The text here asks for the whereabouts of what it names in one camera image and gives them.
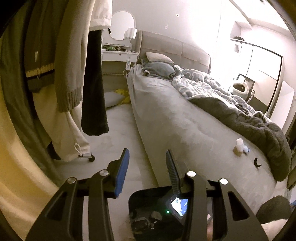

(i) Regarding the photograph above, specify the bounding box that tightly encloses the black curved plastic piece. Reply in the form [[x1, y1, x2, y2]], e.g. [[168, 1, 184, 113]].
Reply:
[[253, 158, 262, 168]]

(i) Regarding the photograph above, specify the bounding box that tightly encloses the white plastic bag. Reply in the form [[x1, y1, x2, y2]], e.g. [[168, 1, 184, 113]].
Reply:
[[235, 138, 244, 153]]

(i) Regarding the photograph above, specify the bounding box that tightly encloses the white rolling clothes rack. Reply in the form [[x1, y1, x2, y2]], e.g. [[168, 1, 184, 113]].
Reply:
[[78, 153, 95, 162]]

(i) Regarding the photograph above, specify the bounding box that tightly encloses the brown cardboard tape roll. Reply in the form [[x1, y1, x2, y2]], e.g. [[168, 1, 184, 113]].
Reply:
[[233, 148, 243, 157]]

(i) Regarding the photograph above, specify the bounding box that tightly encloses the blue white tissue pack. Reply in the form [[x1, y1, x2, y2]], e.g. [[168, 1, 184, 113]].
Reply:
[[243, 146, 250, 154]]

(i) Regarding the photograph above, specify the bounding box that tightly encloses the dark grey fuzzy blanket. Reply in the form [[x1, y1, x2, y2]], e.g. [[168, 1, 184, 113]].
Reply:
[[189, 97, 292, 182]]

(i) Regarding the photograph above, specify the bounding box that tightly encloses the grey bed with mattress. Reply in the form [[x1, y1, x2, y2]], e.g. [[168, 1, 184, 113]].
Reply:
[[125, 29, 278, 214]]

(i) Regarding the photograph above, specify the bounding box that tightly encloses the black hanging garment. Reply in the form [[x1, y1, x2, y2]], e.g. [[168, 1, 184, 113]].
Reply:
[[81, 30, 109, 136]]

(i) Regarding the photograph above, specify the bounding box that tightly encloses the grey patterned duvet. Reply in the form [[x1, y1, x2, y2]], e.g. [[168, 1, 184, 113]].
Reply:
[[171, 64, 273, 122]]

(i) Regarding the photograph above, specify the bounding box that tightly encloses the dark grey pillow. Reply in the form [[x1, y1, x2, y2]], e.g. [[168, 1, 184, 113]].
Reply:
[[142, 62, 176, 80]]

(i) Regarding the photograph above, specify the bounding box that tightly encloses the white vanity desk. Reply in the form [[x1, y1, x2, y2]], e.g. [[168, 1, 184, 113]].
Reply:
[[101, 27, 140, 88]]

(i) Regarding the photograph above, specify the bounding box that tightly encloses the beige pillow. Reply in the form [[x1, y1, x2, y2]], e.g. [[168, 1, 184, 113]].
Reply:
[[145, 51, 174, 64]]

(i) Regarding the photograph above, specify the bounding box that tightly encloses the beige hanging sweater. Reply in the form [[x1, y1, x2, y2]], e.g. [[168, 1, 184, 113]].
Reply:
[[24, 1, 95, 113]]

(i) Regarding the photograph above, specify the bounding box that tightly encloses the round vanity mirror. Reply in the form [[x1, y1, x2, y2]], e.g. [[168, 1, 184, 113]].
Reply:
[[110, 11, 135, 41]]

